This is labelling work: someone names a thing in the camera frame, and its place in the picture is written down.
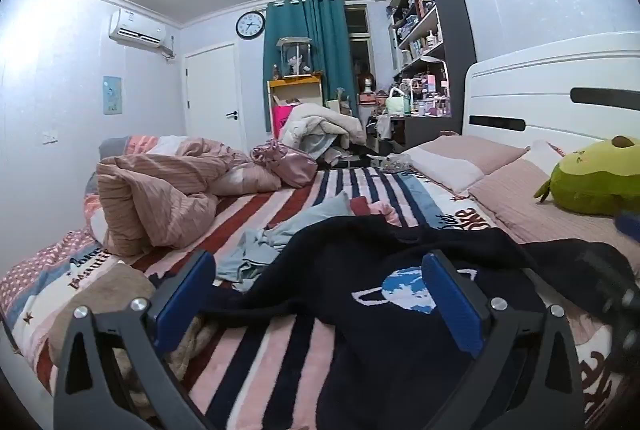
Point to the pile of clothes on chair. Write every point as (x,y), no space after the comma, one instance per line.
(320,119)

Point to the striped printed blanket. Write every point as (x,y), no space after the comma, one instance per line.
(280,360)

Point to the light blue garment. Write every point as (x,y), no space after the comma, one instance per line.
(260,250)

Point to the window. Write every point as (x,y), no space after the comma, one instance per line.
(359,39)

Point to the pink garment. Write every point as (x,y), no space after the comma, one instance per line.
(385,212)

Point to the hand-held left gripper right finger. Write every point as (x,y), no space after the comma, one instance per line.
(450,302)

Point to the small wall poster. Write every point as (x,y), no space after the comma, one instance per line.
(113,94)

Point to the white door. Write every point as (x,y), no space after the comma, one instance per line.
(212,94)

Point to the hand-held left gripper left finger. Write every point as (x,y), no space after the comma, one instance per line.
(184,292)

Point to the mannequin head with wig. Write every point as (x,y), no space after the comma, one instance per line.
(366,82)

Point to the pink and white pillow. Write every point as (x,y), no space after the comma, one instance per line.
(465,154)

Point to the white headboard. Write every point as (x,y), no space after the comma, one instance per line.
(525,79)

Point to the round wall clock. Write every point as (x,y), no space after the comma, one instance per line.
(250,25)

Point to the yellow cabinet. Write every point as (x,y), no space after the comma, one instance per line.
(295,84)

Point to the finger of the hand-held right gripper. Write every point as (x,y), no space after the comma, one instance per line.
(629,226)

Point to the glass display case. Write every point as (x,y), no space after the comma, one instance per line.
(296,57)

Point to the patterned tissue box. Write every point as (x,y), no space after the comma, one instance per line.
(395,163)

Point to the pale green handbag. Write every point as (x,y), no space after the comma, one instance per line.
(395,104)

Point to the teal curtain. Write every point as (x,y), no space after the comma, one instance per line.
(325,39)

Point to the beige plush cloth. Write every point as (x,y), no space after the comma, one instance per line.
(100,285)

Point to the dusty red garment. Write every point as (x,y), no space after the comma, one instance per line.
(359,207)

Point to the white wall socket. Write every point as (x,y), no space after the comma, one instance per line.
(50,137)

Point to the pink striped quilt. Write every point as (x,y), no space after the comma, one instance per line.
(160,190)

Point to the black shelf unit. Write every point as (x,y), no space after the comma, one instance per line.
(457,34)

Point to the pink shopping bag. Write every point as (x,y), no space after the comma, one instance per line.
(281,119)

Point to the pink satin bag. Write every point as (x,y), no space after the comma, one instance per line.
(290,164)

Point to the white air conditioner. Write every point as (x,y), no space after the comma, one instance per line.
(137,29)

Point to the navy sweater with planet print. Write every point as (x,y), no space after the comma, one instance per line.
(350,270)

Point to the green plush toy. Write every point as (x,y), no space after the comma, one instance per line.
(595,180)

